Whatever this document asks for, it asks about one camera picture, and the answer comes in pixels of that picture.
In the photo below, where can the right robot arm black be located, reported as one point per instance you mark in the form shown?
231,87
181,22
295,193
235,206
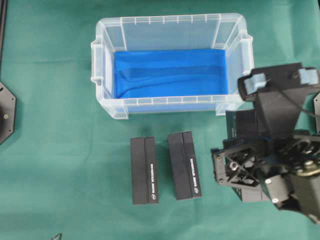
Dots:
296,192

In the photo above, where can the black camera box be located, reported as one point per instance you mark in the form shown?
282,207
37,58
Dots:
184,166
144,168
245,124

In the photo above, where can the small black object bottom edge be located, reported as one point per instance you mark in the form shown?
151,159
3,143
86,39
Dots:
56,235

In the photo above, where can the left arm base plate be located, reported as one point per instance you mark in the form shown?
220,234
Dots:
7,112

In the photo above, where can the black frame rail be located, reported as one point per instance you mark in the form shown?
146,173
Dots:
3,14

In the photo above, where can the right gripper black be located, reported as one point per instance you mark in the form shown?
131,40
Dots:
245,163

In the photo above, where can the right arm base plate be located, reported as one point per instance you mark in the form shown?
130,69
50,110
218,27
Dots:
316,104

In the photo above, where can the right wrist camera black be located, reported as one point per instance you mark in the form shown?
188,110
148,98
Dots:
278,94

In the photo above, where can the clear plastic storage case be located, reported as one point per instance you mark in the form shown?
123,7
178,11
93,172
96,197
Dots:
222,31

